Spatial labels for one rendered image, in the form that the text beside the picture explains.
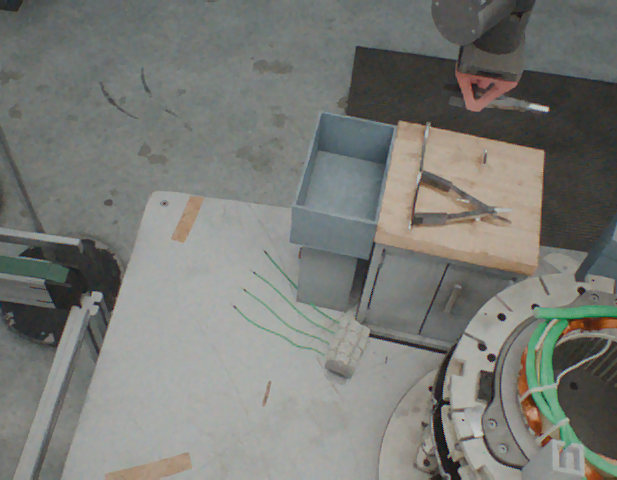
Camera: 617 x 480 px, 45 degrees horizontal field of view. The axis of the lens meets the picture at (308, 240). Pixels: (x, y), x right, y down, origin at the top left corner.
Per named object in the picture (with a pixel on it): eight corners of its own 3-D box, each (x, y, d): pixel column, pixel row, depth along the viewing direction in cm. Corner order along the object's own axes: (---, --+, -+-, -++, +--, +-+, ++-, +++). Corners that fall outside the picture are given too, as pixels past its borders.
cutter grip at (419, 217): (413, 224, 90) (415, 217, 88) (412, 219, 90) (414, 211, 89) (445, 224, 90) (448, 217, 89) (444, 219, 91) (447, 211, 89)
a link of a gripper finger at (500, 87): (442, 118, 87) (459, 58, 79) (448, 76, 90) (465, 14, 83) (500, 129, 86) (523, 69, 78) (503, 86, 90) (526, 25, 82)
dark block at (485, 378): (491, 375, 78) (494, 370, 77) (488, 404, 76) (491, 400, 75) (478, 372, 78) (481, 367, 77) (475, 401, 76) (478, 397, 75)
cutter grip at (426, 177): (418, 181, 94) (421, 173, 92) (421, 176, 94) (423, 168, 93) (448, 193, 93) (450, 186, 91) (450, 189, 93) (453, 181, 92)
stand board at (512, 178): (373, 242, 93) (376, 231, 91) (396, 131, 103) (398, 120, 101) (532, 277, 91) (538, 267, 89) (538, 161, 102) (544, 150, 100)
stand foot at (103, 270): (-19, 334, 194) (-21, 332, 193) (24, 229, 213) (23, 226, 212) (107, 354, 194) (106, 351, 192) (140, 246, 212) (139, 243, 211)
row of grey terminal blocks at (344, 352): (348, 387, 110) (351, 376, 106) (318, 374, 110) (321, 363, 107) (372, 332, 115) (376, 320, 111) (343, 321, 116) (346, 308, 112)
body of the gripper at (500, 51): (457, 76, 79) (473, 21, 73) (465, 14, 85) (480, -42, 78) (517, 87, 79) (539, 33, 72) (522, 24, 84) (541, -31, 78)
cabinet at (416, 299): (352, 334, 114) (375, 242, 93) (372, 237, 125) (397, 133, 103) (476, 362, 113) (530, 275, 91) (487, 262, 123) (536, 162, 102)
